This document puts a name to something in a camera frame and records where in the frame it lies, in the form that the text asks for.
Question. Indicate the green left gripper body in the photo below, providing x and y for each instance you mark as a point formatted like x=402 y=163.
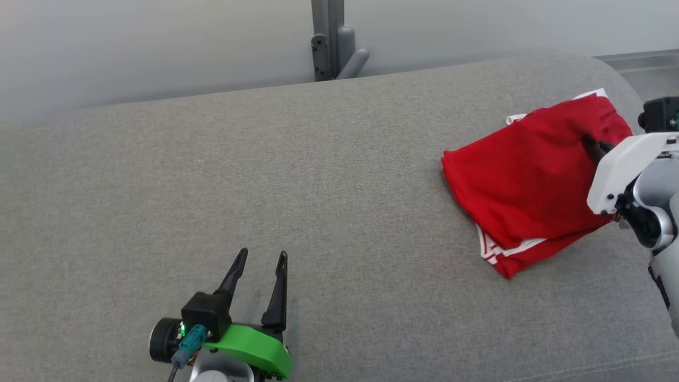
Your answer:
x=260 y=347

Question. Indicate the red basketball jersey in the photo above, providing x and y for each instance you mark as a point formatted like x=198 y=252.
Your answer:
x=520 y=175

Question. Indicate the red white shorts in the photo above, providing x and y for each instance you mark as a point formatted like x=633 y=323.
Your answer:
x=620 y=119

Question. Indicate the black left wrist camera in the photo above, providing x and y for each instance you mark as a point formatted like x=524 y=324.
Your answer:
x=207 y=313

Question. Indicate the black post bracket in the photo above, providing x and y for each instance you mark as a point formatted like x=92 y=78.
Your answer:
x=320 y=58

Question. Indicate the grey metal post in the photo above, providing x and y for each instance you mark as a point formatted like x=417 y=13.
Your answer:
x=328 y=21

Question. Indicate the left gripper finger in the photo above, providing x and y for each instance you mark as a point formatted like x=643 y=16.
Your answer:
x=233 y=276
x=278 y=297

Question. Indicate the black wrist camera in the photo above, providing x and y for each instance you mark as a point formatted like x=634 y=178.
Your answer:
x=660 y=114
x=207 y=313

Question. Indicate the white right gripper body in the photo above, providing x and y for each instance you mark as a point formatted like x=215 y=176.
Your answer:
x=620 y=170

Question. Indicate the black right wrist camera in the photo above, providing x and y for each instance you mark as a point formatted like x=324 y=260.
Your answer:
x=660 y=114

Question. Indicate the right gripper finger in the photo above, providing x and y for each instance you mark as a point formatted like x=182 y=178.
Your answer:
x=597 y=148

